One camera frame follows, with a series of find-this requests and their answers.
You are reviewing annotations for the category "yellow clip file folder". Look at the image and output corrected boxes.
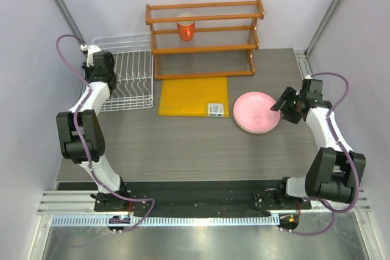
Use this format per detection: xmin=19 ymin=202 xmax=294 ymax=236
xmin=158 ymin=77 xmax=229 ymax=118

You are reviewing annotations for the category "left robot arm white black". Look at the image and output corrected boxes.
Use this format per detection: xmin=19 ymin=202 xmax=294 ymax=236
xmin=56 ymin=45 xmax=130 ymax=211

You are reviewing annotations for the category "white slotted cable duct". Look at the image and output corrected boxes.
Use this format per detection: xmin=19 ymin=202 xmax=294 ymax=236
xmin=51 ymin=214 xmax=280 ymax=228

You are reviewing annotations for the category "orange mug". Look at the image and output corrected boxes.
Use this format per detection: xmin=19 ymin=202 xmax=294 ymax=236
xmin=177 ymin=20 xmax=195 ymax=41

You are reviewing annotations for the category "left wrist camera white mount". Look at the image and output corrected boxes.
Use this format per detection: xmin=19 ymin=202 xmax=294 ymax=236
xmin=80 ymin=44 xmax=101 ymax=68

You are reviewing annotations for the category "pink plate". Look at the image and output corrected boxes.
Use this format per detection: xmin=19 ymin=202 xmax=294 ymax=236
xmin=233 ymin=92 xmax=281 ymax=121

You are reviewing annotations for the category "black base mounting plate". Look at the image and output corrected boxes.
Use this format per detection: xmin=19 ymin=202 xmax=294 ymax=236
xmin=57 ymin=180 xmax=311 ymax=218

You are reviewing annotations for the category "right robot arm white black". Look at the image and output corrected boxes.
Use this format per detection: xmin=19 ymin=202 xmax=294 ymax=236
xmin=271 ymin=76 xmax=366 ymax=208

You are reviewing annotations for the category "white wire dish rack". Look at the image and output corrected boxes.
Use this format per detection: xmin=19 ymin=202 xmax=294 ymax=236
xmin=79 ymin=34 xmax=154 ymax=112

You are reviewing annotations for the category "orange tan plate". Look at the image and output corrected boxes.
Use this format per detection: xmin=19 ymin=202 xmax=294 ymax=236
xmin=234 ymin=117 xmax=279 ymax=134

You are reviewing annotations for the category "orange wooden shelf rack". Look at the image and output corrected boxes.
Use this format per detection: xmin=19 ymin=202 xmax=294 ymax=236
xmin=145 ymin=0 xmax=265 ymax=80

